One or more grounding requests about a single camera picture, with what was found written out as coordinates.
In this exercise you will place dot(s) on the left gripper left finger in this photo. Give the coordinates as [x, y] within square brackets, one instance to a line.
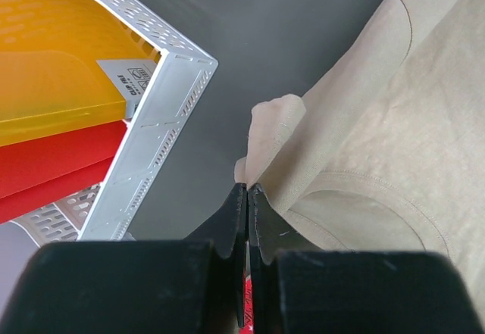
[192, 285]

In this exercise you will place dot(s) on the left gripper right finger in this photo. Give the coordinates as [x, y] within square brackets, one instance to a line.
[299, 288]

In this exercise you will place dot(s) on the beige t shirt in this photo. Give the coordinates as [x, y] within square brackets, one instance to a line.
[386, 151]

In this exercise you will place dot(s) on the red illustrated book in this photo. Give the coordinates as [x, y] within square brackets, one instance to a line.
[248, 323]

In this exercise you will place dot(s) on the white file organizer rack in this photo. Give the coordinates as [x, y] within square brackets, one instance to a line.
[105, 210]

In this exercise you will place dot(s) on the red clip file folder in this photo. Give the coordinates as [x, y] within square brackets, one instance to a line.
[41, 171]

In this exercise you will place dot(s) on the orange clip file folder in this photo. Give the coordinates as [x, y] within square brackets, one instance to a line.
[67, 65]

